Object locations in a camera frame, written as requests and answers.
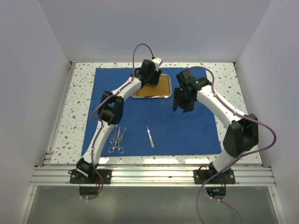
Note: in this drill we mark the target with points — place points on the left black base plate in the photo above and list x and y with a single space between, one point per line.
78 178

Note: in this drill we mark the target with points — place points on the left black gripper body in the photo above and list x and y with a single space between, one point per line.
153 77

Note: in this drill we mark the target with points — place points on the steel scalpel handle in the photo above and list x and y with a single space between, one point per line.
150 137

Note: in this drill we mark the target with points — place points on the metal instrument tray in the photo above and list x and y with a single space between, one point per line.
162 90

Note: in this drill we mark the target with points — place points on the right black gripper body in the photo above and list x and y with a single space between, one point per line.
186 103

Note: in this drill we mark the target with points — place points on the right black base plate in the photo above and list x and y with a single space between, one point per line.
202 174

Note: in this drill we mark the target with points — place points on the blue surgical cloth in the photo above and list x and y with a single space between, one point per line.
173 133

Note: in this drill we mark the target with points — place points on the aluminium mounting rail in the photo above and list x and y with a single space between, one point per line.
153 176

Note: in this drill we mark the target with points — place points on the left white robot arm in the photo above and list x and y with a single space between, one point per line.
110 112

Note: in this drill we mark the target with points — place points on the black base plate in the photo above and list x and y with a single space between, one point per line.
202 174
78 178

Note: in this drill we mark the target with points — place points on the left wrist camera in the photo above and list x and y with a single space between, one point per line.
157 62

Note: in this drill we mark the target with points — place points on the steel scissors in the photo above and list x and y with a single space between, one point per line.
115 138

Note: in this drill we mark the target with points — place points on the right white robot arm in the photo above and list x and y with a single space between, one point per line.
241 129

